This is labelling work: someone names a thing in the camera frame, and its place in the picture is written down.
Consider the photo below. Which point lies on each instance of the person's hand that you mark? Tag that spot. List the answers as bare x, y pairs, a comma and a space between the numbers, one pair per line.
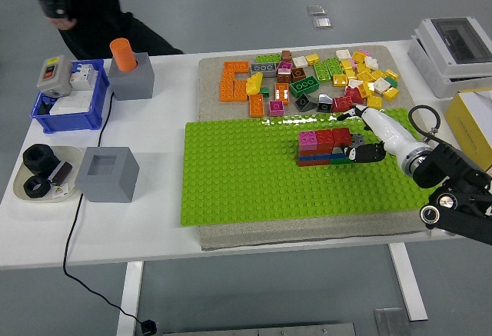
63, 24

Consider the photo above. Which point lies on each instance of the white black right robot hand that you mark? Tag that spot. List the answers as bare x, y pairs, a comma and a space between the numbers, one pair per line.
392, 136

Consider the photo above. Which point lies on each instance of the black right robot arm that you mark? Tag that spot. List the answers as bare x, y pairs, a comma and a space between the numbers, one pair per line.
453, 167

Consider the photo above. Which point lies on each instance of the yellow square toy brick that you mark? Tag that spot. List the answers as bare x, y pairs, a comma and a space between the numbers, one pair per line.
367, 89
362, 68
358, 57
350, 72
391, 94
378, 74
366, 77
391, 74
340, 81
373, 101
312, 58

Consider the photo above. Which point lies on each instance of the white square toy brick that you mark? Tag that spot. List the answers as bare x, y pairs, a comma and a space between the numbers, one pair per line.
355, 83
300, 61
381, 84
371, 62
342, 54

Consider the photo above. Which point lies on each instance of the small dark green brick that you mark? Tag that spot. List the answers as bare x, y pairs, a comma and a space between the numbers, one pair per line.
392, 82
265, 90

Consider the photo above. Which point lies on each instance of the green flat toy brick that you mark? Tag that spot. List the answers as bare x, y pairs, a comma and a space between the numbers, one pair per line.
336, 162

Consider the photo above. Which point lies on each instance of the red tall toy brick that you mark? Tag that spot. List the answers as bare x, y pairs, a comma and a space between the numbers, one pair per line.
324, 140

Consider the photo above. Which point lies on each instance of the black silver sloped brick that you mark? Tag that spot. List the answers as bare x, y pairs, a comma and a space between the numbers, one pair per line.
325, 102

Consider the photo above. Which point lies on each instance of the blue flat toy brick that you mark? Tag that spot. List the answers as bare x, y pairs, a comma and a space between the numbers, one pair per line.
313, 157

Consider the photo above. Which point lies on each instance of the dark orange flat brick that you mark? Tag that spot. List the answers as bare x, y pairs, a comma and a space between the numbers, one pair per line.
313, 163

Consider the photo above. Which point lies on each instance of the pink square toy brick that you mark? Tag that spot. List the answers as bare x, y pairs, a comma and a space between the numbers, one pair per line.
307, 140

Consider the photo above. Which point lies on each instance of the lime green long brick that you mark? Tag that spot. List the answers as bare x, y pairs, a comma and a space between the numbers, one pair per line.
268, 58
321, 70
333, 67

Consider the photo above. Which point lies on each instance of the dark grey sloped brick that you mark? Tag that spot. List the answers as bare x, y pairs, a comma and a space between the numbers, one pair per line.
304, 102

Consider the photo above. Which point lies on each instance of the dark green long brick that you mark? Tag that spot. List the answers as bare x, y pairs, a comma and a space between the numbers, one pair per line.
304, 87

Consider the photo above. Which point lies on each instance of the dark brown square brick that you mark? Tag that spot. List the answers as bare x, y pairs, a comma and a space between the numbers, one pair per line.
298, 74

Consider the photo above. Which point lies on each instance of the orange brick white studs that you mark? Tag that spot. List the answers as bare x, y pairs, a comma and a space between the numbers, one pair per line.
281, 93

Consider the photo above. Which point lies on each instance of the magenta square toy brick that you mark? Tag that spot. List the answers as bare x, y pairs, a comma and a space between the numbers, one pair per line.
285, 67
276, 108

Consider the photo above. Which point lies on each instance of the brown square toy brick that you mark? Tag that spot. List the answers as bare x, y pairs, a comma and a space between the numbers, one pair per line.
287, 56
284, 77

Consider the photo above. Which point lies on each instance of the orange long toy brick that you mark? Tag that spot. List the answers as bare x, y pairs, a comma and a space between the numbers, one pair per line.
227, 88
256, 105
236, 67
241, 90

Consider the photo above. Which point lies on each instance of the green studded baseplate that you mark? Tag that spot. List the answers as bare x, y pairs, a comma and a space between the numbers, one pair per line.
250, 174

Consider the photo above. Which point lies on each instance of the yellow sloped toy brick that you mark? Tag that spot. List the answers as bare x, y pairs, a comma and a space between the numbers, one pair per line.
253, 83

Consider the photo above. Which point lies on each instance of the person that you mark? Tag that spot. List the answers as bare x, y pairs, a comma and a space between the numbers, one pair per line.
96, 17

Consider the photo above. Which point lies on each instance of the white circuit breaker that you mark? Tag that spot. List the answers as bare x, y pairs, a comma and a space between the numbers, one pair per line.
81, 76

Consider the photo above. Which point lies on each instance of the orange cylinder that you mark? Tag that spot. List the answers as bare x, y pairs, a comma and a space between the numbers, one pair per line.
123, 54

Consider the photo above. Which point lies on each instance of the yellow white cardboard box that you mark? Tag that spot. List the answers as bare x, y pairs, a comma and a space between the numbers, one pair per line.
467, 128

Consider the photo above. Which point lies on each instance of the white junction box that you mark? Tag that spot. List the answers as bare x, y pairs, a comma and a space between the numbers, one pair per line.
426, 67

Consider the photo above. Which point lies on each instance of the black part in bin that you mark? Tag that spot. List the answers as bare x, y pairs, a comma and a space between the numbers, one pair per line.
44, 108

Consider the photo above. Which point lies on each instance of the grey block round hole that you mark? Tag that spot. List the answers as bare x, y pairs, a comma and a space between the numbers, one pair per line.
132, 82

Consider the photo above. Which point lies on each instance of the blue plastic bin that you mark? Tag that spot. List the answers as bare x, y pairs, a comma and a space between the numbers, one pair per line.
69, 122

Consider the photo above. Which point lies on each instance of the metal floor socket plate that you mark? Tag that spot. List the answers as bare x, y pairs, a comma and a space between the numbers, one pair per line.
321, 23
316, 10

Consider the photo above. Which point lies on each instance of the large black hex nut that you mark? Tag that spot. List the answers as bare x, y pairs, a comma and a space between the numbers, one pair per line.
38, 157

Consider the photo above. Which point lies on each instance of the beige shallow tray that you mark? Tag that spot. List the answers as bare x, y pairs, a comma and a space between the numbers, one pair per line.
75, 159

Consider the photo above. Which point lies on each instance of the white table leg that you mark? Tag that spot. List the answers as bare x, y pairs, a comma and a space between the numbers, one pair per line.
409, 282
128, 297

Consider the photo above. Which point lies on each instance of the brown sanding roller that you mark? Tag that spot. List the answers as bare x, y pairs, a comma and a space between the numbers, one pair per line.
61, 172

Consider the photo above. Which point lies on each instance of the grey block square recess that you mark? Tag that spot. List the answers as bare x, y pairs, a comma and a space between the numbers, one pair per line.
109, 182

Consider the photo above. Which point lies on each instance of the small black hex nut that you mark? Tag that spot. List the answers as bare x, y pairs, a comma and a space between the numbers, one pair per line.
36, 188

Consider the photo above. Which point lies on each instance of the white warning label tag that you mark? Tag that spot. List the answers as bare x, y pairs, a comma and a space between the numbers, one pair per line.
60, 193

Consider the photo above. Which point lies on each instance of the small grey metal plate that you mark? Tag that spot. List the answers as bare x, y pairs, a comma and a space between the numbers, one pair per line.
390, 322

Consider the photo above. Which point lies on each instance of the long grey metal plate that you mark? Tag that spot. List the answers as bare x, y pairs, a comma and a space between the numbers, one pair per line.
261, 330

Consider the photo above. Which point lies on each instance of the grey push-button switch box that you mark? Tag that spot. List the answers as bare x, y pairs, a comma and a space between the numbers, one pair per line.
54, 74

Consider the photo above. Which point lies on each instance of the white flat switch plate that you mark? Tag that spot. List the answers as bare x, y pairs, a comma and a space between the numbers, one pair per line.
71, 104

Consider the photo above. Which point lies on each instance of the white enclosure clear lid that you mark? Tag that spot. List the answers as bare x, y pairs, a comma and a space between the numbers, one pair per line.
457, 44

